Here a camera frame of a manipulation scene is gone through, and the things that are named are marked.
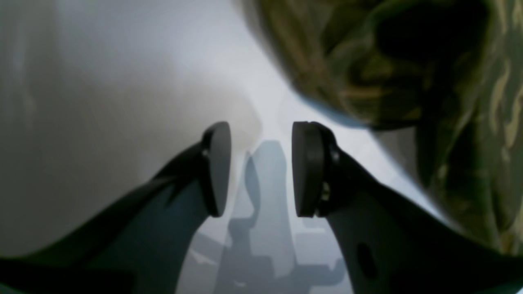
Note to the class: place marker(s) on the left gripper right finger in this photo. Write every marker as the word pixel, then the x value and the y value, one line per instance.
pixel 390 245

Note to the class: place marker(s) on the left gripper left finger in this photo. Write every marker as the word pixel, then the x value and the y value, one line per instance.
pixel 138 244

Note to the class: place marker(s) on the camouflage t-shirt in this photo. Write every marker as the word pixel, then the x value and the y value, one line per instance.
pixel 450 69

